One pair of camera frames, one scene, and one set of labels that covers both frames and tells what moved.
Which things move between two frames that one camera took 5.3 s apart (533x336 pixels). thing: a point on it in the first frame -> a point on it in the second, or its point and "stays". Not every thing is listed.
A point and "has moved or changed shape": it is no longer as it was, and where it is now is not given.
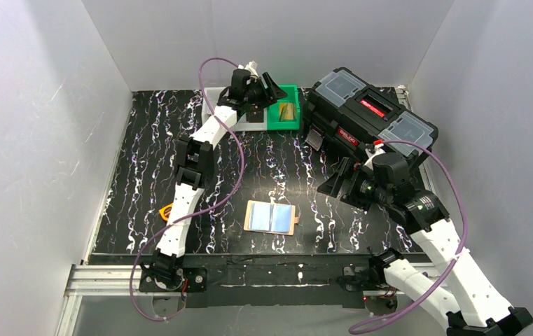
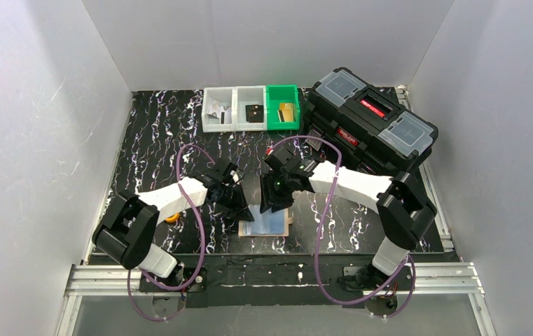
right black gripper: (345, 181) -> (276, 186)
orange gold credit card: (286, 111) stays
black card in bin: (257, 116) stays
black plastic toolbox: (344, 115) stays
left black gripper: (260, 92) -> (231, 198)
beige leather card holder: (270, 218) has moved or changed shape
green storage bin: (285, 114) stays
